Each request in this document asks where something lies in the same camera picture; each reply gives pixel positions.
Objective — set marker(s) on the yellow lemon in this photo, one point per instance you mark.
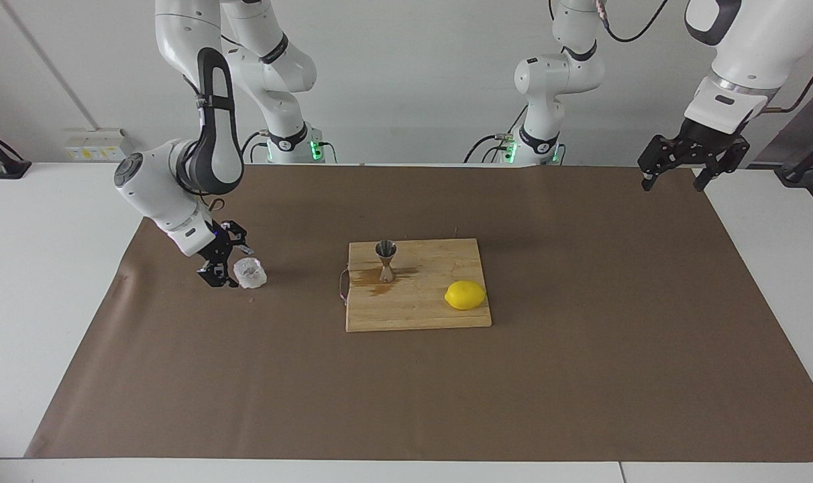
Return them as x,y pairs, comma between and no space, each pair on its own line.
465,295

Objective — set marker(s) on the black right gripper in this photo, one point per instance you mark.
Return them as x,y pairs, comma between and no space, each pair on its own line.
217,248

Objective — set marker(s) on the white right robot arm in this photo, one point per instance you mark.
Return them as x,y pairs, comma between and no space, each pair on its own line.
158,194

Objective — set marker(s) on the clear plastic cup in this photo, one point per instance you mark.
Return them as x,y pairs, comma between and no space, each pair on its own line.
251,274

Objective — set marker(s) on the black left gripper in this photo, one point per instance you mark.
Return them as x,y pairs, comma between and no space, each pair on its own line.
701,142

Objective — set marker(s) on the brown paper table mat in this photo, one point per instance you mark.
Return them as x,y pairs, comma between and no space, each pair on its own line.
406,389

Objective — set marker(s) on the wooden cutting board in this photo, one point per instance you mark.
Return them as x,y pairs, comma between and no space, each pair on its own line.
413,308

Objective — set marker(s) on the steel double jigger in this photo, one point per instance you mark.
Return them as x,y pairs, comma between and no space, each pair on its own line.
386,249

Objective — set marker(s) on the white wall power outlet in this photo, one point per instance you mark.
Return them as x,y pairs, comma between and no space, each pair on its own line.
94,147

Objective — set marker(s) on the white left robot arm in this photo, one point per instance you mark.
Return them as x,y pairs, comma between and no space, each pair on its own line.
748,47

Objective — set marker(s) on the black table clamp mount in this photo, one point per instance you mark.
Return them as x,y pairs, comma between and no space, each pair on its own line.
792,176
14,169

